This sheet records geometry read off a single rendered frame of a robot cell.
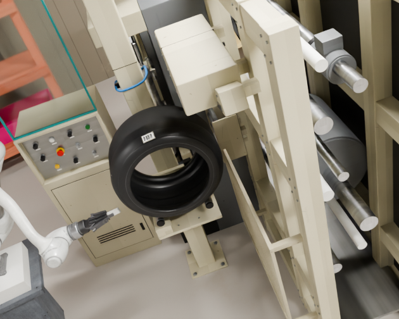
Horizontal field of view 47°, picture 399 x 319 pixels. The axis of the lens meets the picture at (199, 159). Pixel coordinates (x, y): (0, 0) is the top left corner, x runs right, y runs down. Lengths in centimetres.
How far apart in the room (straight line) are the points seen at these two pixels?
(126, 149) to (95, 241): 149
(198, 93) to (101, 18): 71
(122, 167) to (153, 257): 151
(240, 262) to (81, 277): 126
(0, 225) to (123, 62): 127
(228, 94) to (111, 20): 81
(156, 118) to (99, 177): 106
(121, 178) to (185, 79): 69
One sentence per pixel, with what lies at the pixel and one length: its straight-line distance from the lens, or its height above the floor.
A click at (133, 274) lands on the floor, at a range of 359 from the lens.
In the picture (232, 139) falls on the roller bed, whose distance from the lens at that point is 265.
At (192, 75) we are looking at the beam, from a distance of 180.
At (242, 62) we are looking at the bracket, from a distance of 190.
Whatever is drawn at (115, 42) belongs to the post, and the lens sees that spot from 234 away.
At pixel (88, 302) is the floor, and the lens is 361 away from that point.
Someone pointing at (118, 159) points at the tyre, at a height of 138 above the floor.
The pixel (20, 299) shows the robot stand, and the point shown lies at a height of 65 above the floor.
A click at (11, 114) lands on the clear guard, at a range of 298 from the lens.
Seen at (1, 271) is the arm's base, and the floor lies 76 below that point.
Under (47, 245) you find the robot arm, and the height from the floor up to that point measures 109.
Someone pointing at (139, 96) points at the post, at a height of 147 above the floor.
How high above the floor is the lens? 262
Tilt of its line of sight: 38 degrees down
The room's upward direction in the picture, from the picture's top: 19 degrees counter-clockwise
